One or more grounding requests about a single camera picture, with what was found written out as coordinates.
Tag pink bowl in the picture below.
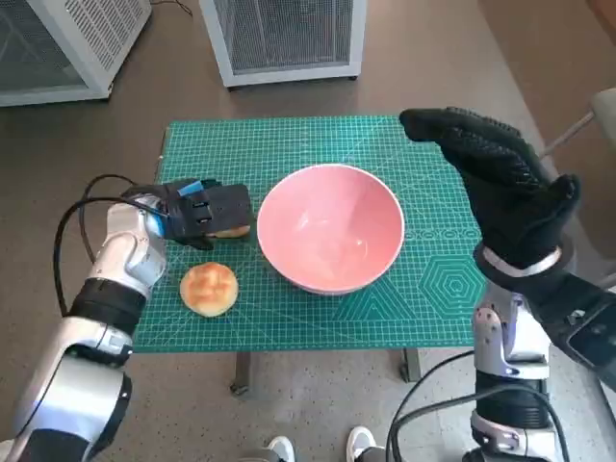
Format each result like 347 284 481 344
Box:
256 164 405 296

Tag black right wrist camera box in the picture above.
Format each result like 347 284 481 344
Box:
526 271 616 384

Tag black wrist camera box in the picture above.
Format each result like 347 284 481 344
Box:
192 185 254 237
526 271 616 384

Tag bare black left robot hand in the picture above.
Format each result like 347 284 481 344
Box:
163 177 227 251

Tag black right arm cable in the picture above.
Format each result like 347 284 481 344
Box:
386 349 477 462
395 390 482 462

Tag green cutting mat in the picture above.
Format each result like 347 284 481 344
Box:
132 113 488 354

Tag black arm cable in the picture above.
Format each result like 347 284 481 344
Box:
386 349 477 462
81 175 141 266
395 390 482 462
52 197 143 319

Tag white shoe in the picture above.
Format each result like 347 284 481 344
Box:
267 435 295 462
346 425 377 462

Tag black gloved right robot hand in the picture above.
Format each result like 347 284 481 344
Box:
398 106 582 270

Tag white mesh cabinet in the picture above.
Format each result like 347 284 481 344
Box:
198 0 369 89
0 0 154 108

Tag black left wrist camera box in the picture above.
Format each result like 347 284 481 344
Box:
192 185 254 237

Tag black floor cable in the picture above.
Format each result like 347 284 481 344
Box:
151 0 193 23

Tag round bread bun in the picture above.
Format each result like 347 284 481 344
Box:
179 262 240 319

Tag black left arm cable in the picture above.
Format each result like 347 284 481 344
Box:
81 175 141 266
52 197 143 319

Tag black table leg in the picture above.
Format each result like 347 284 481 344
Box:
401 346 424 384
229 351 259 397

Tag twisted bread loaf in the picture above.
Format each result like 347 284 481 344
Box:
206 224 252 241

